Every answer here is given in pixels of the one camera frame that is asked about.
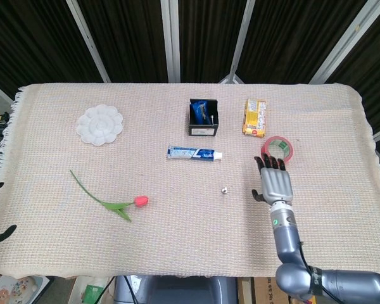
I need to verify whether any yellow snack packet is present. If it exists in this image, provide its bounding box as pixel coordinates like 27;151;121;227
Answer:
241;98;269;137

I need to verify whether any blue packet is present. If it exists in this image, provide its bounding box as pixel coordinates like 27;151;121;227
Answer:
191;101;210;125

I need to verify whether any pink artificial tulip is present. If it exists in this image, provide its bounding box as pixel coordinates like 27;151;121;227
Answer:
69;169;149;222

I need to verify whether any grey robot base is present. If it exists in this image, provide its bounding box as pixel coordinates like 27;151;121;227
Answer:
113;275;239;304

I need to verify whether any green card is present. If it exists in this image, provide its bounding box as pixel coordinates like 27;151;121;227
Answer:
82;284;104;302

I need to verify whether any brown cardboard box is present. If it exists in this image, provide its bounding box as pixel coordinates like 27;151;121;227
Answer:
237;277;289;304

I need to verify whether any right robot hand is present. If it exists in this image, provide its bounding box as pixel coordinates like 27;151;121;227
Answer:
251;153;295;205

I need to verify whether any blue white toothpaste tube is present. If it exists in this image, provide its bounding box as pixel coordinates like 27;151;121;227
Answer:
167;145;224;162

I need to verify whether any black base cable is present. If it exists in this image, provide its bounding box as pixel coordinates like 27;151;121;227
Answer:
123;275;137;304

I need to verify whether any colourful picture book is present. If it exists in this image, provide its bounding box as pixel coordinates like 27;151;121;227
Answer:
0;274;51;304

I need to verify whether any beige woven tablecloth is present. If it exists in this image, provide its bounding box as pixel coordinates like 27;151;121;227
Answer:
0;82;380;282

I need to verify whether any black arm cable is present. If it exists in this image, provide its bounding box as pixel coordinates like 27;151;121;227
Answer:
298;241;338;304

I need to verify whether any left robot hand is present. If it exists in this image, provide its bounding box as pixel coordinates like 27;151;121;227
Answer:
0;182;18;248

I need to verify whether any black open box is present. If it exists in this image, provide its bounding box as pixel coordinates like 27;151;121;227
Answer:
188;98;220;137

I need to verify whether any white partition frame post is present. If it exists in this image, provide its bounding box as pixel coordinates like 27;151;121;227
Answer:
160;0;181;83
65;0;111;84
308;0;380;85
220;0;257;85

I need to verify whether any white flower-shaped paint palette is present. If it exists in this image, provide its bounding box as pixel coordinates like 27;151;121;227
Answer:
75;106;124;146

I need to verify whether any red tape roll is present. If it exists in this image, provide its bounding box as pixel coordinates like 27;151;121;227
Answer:
260;136;295;165

